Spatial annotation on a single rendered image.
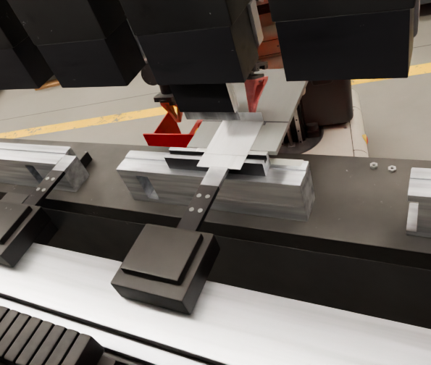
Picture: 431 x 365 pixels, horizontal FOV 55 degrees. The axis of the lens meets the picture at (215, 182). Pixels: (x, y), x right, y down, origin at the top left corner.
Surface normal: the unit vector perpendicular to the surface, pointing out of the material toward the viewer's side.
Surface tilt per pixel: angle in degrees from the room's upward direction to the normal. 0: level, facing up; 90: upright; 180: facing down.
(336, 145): 0
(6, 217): 0
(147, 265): 0
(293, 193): 90
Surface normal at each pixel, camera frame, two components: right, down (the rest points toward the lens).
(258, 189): -0.37, 0.71
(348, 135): -0.28, -0.69
